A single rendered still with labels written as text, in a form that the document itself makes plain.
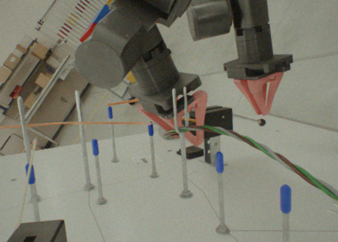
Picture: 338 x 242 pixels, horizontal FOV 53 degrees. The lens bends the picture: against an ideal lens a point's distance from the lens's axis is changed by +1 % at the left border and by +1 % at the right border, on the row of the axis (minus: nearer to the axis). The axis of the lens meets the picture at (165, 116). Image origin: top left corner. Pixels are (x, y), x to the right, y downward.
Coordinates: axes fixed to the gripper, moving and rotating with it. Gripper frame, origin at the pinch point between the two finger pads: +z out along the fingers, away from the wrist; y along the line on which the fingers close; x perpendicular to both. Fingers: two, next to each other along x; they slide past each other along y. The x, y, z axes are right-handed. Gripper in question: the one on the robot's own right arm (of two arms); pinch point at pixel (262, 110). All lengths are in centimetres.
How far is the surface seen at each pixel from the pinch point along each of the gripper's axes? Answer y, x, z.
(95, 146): 2.4, -31.2, -6.0
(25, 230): 17.6, -41.7, -7.4
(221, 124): 2.2, -11.2, -1.7
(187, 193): 8.0, -22.8, 2.6
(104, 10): -378, 131, -39
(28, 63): -801, 88, 22
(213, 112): 2.1, -12.2, -4.0
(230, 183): 8.2, -16.0, 4.4
